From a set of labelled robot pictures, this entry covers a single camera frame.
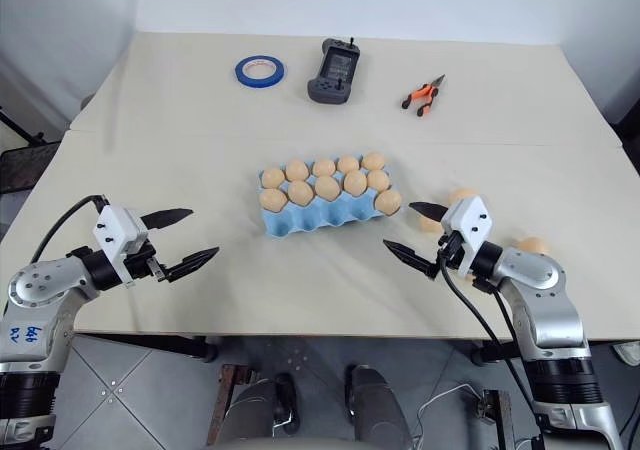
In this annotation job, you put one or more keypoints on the black table frame bar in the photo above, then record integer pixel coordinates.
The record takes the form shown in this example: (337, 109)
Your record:
(150, 345)

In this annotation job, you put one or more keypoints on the rusty brown metal post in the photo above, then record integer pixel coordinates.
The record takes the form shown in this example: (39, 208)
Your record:
(500, 420)
(227, 400)

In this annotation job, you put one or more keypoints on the black box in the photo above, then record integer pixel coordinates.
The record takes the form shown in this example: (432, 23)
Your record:
(25, 167)

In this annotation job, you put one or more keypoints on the blue tape roll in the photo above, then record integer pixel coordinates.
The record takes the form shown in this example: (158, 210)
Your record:
(247, 75)

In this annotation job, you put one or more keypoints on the grey handheld game console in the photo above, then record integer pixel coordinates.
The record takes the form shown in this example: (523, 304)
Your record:
(332, 77)

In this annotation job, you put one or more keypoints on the black stand rods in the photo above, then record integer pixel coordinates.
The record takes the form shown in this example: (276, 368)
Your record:
(20, 125)

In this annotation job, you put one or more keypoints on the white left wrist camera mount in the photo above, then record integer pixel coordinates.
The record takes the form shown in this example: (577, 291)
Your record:
(117, 227)

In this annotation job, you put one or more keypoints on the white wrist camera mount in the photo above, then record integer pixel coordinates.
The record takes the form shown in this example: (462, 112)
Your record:
(470, 220)
(117, 227)

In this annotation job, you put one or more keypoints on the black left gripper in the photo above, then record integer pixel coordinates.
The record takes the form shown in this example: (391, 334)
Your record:
(142, 262)

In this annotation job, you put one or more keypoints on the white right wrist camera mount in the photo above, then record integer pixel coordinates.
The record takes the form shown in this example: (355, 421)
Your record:
(470, 220)

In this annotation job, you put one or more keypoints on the dark rounded black shape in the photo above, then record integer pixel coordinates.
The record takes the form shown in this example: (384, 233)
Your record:
(286, 400)

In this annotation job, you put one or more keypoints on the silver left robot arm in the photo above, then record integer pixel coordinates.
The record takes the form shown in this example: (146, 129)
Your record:
(35, 280)

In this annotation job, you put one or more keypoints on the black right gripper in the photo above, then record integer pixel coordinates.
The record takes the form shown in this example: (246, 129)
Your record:
(451, 250)

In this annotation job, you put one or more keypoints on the beige egg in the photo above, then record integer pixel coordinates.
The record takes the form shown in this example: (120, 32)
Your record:
(355, 182)
(273, 201)
(374, 160)
(324, 166)
(273, 177)
(378, 180)
(296, 170)
(461, 194)
(348, 164)
(533, 245)
(429, 225)
(388, 202)
(300, 192)
(327, 188)

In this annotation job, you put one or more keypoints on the dark rounded grey shape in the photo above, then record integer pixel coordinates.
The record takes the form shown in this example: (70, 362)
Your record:
(372, 405)

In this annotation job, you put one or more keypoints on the orange black pliers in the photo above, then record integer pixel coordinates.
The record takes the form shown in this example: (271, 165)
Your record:
(422, 97)

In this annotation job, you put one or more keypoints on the white rounded object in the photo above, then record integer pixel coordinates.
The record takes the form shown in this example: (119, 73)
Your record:
(627, 354)

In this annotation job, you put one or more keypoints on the blue egg carton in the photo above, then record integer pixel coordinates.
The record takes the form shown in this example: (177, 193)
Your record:
(310, 220)

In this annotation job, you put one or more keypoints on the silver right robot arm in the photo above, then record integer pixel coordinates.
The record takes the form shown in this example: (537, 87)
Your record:
(545, 290)

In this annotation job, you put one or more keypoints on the black table leg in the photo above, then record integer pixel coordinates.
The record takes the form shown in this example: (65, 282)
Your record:
(495, 354)

